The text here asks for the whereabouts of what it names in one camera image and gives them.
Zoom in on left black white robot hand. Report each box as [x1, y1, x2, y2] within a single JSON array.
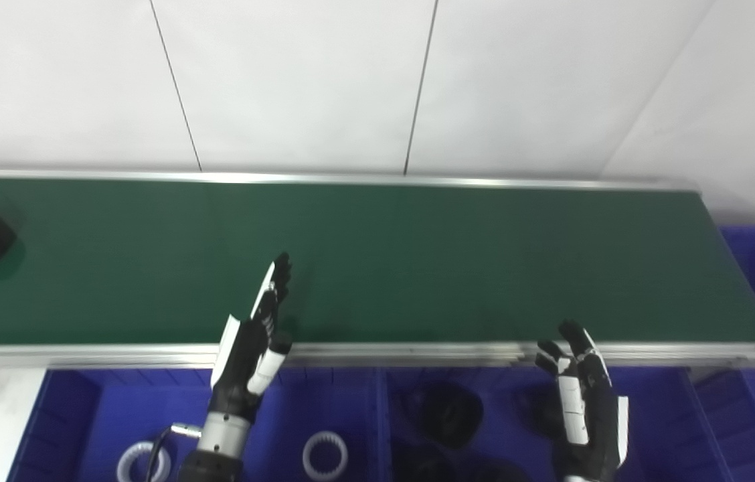
[[209, 252, 293, 421]]

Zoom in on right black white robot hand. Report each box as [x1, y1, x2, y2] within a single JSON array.
[[535, 320, 630, 482]]

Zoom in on blue bin with white parts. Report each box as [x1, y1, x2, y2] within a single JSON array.
[[6, 367, 386, 482]]

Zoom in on empty blue plastic bin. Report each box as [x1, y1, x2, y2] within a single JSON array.
[[685, 367, 755, 482]]

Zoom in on green conveyor belt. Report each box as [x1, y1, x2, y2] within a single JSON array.
[[0, 177, 755, 346]]

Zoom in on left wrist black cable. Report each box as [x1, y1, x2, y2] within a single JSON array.
[[146, 422, 203, 482]]

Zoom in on white gear ring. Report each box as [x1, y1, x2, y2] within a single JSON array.
[[116, 440, 173, 482], [302, 430, 350, 482]]

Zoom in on aluminium conveyor side rail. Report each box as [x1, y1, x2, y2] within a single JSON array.
[[0, 341, 755, 371], [0, 169, 701, 195]]

